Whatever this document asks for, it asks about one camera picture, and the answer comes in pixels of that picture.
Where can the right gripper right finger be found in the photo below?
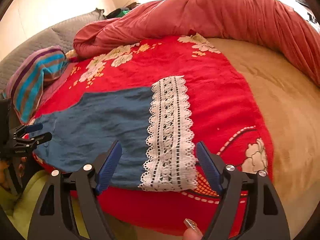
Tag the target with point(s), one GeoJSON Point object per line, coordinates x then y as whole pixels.
{"type": "Point", "coordinates": [264, 216]}

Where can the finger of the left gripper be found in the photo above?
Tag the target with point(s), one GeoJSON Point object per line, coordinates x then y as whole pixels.
{"type": "Point", "coordinates": [21, 146]}
{"type": "Point", "coordinates": [22, 130]}

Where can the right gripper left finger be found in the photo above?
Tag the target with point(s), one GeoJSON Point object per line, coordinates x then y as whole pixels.
{"type": "Point", "coordinates": [53, 216]}

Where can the blue denim lace-trimmed pants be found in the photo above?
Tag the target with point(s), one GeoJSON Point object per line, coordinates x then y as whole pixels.
{"type": "Point", "coordinates": [152, 124]}

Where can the green clothing item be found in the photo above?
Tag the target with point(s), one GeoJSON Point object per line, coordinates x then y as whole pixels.
{"type": "Point", "coordinates": [120, 12]}

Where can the left hand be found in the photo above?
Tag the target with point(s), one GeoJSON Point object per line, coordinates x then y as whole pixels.
{"type": "Point", "coordinates": [5, 174]}

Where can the right hand with glitter nail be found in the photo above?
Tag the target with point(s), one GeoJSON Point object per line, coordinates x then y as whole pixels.
{"type": "Point", "coordinates": [192, 232]}

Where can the light green sleeve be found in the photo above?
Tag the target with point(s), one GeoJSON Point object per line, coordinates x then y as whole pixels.
{"type": "Point", "coordinates": [19, 209]}

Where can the striped towel pillow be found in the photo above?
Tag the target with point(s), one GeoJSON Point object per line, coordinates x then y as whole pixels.
{"type": "Point", "coordinates": [26, 87]}

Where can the pink quilted pillow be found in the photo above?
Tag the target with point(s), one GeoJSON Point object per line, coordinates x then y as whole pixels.
{"type": "Point", "coordinates": [52, 89]}

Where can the grey quilted headboard cushion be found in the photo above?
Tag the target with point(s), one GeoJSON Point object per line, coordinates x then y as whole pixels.
{"type": "Point", "coordinates": [61, 34]}

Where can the red floral blanket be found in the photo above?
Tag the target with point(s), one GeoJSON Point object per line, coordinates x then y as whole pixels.
{"type": "Point", "coordinates": [224, 113]}

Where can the tan bed sheet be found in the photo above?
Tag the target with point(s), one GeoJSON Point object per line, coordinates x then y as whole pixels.
{"type": "Point", "coordinates": [289, 103]}

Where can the pink-red quilted duvet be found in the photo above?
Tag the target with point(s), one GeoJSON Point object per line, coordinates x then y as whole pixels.
{"type": "Point", "coordinates": [268, 23]}

